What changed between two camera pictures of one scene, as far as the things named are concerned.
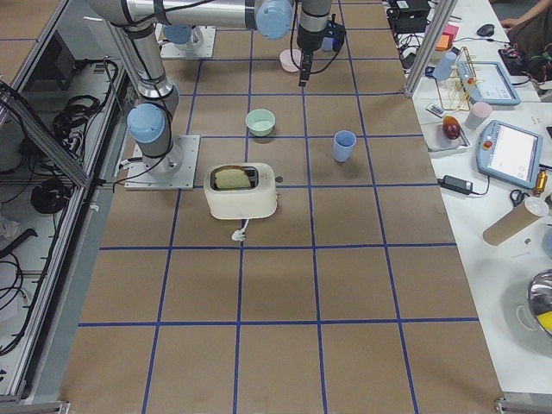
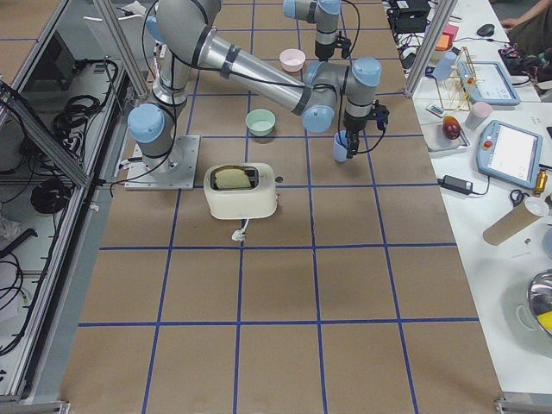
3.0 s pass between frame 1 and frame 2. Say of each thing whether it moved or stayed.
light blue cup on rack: stayed
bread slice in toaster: stayed
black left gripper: moved
